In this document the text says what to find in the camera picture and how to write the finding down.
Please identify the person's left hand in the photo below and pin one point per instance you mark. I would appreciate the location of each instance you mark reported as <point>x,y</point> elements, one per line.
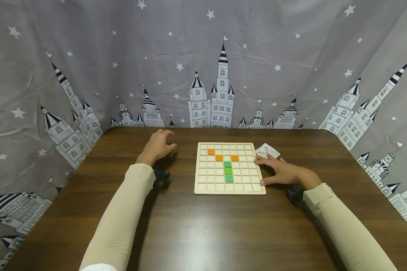
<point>155,148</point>

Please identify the person's right hand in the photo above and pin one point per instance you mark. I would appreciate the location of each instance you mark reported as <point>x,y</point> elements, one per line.
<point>288,174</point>

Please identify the black wrist band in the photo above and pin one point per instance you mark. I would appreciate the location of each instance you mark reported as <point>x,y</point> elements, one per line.
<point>161,175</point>
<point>295,194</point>

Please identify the white patterned card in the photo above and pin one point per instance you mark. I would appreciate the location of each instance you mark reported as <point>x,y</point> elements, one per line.
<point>266,150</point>

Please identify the green square tile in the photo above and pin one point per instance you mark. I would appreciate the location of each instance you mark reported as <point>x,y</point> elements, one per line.
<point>228,171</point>
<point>227,164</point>
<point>229,178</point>

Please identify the wooden grid board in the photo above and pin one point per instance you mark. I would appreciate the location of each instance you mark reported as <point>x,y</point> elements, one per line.
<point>210,180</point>

